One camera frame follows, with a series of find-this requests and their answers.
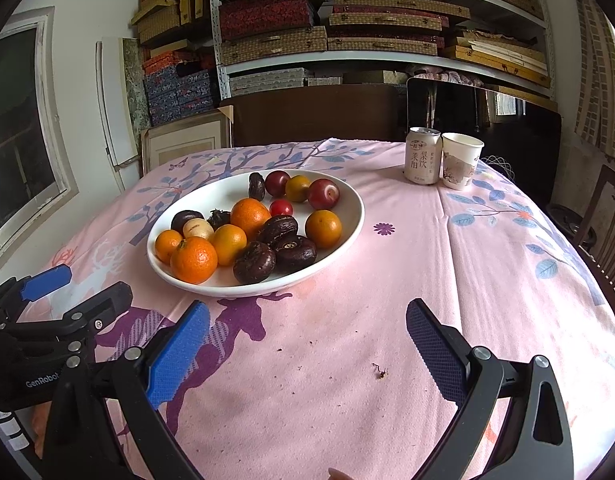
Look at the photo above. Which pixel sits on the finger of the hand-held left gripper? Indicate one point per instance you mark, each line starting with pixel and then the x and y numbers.
pixel 44 282
pixel 102 305

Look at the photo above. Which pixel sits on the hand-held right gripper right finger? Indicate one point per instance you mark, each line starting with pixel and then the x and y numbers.
pixel 435 355

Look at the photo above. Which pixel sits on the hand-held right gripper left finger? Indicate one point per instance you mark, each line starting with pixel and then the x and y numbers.
pixel 180 355

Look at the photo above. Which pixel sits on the dark purple passion fruit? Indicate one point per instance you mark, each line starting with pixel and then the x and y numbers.
pixel 257 186
pixel 295 254
pixel 186 220
pixel 255 262

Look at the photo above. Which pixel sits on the yellow passion fruit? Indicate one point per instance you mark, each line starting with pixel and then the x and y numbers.
pixel 198 229

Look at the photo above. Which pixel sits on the white round plate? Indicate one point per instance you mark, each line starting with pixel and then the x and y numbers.
pixel 350 210

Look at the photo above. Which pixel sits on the red cherry tomato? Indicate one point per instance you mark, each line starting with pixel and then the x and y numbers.
pixel 281 208

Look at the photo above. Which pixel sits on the bright red plum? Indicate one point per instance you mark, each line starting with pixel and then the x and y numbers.
pixel 323 193

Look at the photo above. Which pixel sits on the dark red plum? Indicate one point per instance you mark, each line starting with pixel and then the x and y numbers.
pixel 277 183

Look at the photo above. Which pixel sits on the person's right hand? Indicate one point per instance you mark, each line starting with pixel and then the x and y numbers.
pixel 343 475

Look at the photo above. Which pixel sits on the small brown fruit scrap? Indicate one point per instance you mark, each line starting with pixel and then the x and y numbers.
pixel 381 371

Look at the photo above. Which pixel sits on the pink floral tablecloth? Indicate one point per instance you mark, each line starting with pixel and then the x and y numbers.
pixel 337 360

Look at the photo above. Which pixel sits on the white framed window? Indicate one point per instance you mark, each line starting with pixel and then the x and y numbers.
pixel 17 135

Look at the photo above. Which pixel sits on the large orange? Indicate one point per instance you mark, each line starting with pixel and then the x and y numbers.
pixel 251 217

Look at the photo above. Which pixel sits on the framed picture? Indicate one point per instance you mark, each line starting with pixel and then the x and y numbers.
pixel 182 142

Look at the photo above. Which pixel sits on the white leaning board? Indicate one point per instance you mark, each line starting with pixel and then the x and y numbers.
pixel 112 110

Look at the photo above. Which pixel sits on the white paper cup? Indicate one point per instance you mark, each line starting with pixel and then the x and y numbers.
pixel 461 162

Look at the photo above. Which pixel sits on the white drink can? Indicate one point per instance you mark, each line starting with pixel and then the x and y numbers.
pixel 423 157

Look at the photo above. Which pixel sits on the white foam net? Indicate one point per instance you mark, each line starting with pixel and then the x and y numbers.
pixel 500 166

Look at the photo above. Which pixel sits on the small greenish orange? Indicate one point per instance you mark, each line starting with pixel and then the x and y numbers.
pixel 298 188

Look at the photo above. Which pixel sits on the dark wooden chair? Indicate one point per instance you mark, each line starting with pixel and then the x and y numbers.
pixel 605 240

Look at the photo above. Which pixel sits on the green marbled panel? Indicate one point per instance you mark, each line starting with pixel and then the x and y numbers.
pixel 136 85

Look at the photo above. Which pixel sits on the stack of blue patterned boxes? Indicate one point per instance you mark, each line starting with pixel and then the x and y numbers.
pixel 182 90

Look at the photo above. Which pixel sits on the dark glass panel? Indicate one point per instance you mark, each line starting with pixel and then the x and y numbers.
pixel 517 140

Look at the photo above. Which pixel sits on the dark wooden cabinet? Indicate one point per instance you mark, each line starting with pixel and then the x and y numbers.
pixel 312 115

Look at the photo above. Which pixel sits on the grey patterned flat box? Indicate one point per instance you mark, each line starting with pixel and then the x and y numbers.
pixel 267 82

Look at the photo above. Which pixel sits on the pink crumpled cloth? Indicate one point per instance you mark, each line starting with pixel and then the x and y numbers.
pixel 445 76

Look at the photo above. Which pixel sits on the stack of yellow woven boxes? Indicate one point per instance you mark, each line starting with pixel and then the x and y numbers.
pixel 162 15

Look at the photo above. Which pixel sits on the white metal shelf rack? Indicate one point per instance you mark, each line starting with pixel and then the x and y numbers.
pixel 377 57

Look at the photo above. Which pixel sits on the stack of yellow wooden cases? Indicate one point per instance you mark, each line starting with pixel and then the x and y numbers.
pixel 497 57

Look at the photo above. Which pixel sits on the stack of tan woven cases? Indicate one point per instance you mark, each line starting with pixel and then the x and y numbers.
pixel 277 45

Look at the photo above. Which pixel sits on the checkered beige curtain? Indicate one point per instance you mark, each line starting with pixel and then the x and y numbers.
pixel 595 85

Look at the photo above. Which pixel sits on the red patterned flat box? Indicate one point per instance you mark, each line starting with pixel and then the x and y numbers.
pixel 265 15

